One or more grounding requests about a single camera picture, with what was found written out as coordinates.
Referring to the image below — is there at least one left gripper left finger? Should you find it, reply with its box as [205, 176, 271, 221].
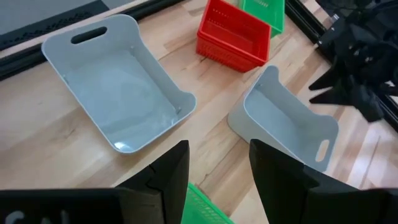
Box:
[117, 139, 190, 224]

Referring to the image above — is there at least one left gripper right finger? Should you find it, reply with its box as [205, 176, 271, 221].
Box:
[249, 139, 361, 224]

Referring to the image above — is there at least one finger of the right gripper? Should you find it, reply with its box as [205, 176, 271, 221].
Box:
[310, 90, 358, 106]
[308, 62, 352, 93]

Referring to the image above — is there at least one grey plastic basket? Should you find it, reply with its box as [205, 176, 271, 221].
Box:
[226, 65, 340, 172]
[41, 14, 197, 155]

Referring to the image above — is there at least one green plastic mesh basket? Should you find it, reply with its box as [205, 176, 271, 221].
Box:
[238, 0, 285, 38]
[181, 182, 234, 224]

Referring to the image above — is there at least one red plastic mesh basket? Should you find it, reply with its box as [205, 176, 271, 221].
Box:
[195, 0, 272, 73]

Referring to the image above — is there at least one black floor grate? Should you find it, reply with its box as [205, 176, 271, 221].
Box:
[0, 0, 110, 51]

